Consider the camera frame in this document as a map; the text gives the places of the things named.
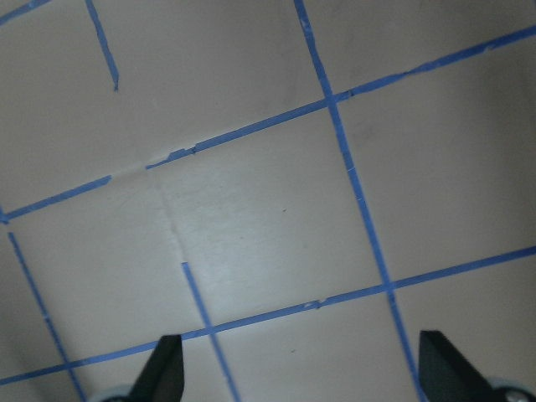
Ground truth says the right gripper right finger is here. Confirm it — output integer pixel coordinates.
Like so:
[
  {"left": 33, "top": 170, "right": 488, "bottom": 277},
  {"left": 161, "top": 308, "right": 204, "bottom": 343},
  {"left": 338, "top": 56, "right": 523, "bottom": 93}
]
[{"left": 418, "top": 330, "right": 502, "bottom": 402}]

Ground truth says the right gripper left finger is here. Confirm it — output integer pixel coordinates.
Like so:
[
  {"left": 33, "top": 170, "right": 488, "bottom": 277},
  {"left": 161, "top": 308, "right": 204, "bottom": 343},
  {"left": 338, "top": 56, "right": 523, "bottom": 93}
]
[{"left": 126, "top": 335, "right": 185, "bottom": 402}]

